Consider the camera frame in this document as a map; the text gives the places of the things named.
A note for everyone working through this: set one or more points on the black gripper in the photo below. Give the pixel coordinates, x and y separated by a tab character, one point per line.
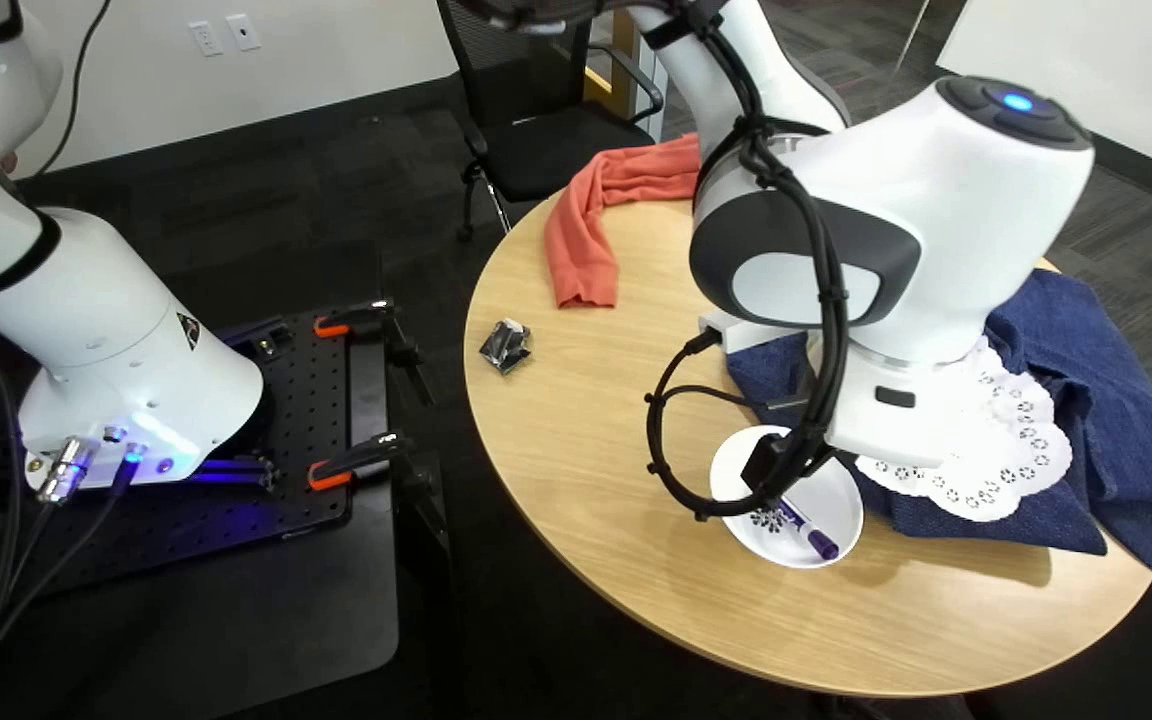
810	467

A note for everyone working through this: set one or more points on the purple marker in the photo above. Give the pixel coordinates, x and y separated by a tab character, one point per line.
817	541

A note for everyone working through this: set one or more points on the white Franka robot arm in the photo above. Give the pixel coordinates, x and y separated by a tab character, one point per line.
948	201

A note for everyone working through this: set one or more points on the white bowl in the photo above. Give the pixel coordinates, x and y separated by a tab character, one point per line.
826	515

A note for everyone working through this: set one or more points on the white paper doily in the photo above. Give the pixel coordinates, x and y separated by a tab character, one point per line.
1023	440

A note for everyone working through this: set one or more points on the orange cloth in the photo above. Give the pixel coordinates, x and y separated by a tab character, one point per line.
583	243

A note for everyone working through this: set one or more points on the black binder clip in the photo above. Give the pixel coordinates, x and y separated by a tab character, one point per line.
507	347

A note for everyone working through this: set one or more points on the dark blue cloth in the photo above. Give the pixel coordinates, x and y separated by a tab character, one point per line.
1136	427

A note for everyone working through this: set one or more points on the orange black clamp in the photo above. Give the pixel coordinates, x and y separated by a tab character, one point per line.
353	323
359	467

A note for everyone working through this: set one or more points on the black mesh office chair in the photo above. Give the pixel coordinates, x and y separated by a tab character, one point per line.
523	93

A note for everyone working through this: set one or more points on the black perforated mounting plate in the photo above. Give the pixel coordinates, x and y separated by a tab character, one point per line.
308	400

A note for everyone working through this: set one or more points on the black robot stand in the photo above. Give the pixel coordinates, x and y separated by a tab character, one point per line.
203	627

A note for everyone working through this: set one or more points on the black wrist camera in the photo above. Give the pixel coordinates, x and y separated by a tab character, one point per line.
763	461

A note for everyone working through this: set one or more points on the yellow wooden door frame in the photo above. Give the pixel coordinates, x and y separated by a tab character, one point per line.
622	66

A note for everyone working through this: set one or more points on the white wall outlet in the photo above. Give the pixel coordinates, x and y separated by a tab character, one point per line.
243	29
207	35

